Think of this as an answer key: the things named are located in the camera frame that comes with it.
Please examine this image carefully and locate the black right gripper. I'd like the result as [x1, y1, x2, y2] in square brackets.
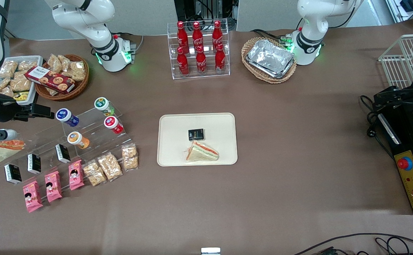
[0, 100, 55, 123]

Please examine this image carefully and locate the green gum bottle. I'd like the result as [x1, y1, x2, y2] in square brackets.
[94, 97, 115, 117]

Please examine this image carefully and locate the blue gum bottle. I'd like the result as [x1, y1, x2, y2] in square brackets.
[56, 108, 80, 128]

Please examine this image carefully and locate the orange gum bottle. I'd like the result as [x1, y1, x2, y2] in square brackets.
[67, 131, 90, 149]

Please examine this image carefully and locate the red gum bottle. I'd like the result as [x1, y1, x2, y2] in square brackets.
[104, 116, 124, 135]

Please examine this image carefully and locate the aluminium foil tray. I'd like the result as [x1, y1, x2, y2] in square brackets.
[246, 39, 296, 79]

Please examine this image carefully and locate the cream plastic tray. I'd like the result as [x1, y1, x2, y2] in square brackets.
[157, 113, 238, 167]

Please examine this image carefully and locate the grey plastic bin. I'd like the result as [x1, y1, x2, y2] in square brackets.
[0, 56, 44, 106]

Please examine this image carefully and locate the clear acrylic stepped stand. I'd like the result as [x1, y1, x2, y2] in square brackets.
[1, 103, 137, 199]

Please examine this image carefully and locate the dark red cookie box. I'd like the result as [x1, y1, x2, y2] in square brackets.
[24, 66, 76, 95]

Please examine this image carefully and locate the dark brown wicker basket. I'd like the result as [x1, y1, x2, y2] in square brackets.
[34, 54, 90, 102]

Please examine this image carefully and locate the black white small carton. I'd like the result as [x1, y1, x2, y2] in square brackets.
[55, 144, 71, 164]
[4, 164, 22, 185]
[27, 153, 42, 175]

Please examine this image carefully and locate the wrapped triangle sandwich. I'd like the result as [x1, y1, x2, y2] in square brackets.
[0, 139, 26, 166]
[186, 141, 219, 163]

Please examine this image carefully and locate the pink snack packet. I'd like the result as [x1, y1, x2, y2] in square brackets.
[44, 171, 63, 203]
[68, 159, 85, 191]
[22, 180, 44, 213]

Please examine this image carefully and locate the clear wrapped rice cracker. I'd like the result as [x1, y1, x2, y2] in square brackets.
[82, 160, 107, 187]

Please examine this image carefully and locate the peanut snack bag middle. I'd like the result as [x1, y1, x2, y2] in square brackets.
[97, 152, 123, 182]

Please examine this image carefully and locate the peanut snack bag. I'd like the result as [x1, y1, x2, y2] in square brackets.
[121, 144, 138, 171]
[97, 152, 123, 182]

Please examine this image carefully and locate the peanut snack bag right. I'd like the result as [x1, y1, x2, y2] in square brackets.
[121, 144, 138, 171]

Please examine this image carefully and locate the light tan wicker basket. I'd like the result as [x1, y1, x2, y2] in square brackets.
[241, 37, 297, 84]

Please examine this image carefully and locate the red cola bottle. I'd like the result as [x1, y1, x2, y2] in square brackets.
[215, 44, 226, 73]
[192, 21, 204, 53]
[196, 46, 208, 75]
[177, 47, 190, 76]
[177, 21, 189, 53]
[212, 20, 224, 50]

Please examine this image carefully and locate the clear acrylic bottle rack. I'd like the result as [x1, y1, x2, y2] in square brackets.
[167, 18, 231, 80]

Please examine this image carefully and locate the black equipment rack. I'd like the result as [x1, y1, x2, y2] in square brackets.
[174, 0, 239, 31]

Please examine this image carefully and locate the black power cable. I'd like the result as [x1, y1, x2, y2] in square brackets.
[360, 95, 395, 160]

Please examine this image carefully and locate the white wire basket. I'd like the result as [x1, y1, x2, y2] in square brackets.
[378, 34, 413, 90]

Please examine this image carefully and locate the metal frame shelf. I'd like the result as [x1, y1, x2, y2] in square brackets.
[385, 0, 413, 29]

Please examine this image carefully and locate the grey base cable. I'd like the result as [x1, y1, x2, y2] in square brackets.
[112, 33, 145, 54]

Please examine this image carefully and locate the black base cable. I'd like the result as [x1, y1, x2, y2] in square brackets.
[251, 28, 292, 45]

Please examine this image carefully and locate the black looped cable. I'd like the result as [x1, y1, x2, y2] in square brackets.
[293, 232, 413, 255]

